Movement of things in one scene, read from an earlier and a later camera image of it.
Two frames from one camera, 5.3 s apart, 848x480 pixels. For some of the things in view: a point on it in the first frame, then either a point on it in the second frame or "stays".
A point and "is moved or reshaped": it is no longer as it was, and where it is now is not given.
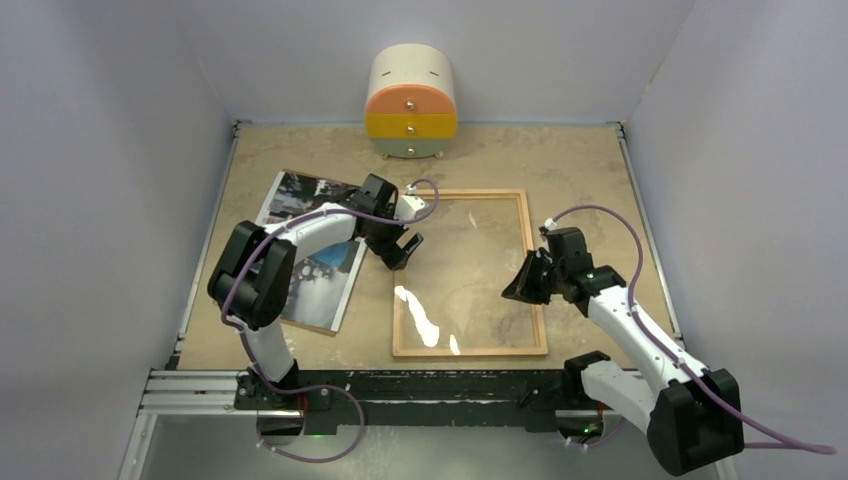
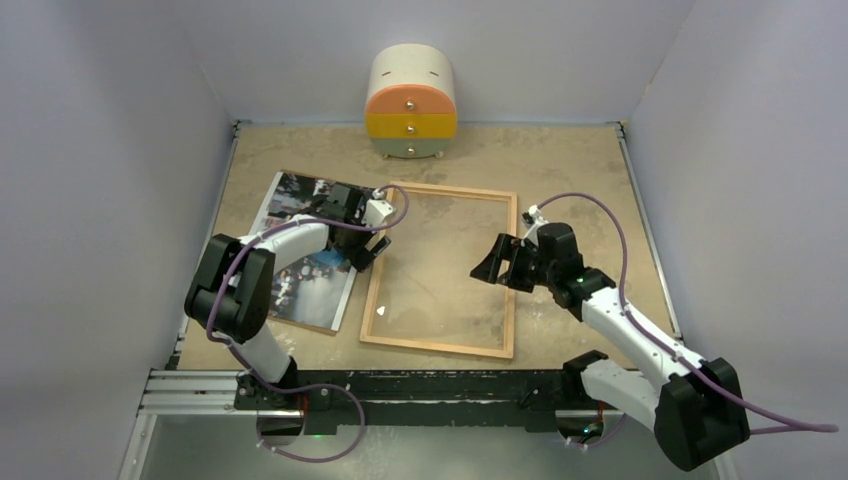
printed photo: (323, 275) stays
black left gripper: (393, 254) to (359, 256)
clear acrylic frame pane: (452, 297) is moved or reshaped
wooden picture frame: (540, 351) to (372, 281)
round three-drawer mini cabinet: (411, 109) stays
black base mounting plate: (415, 401) stays
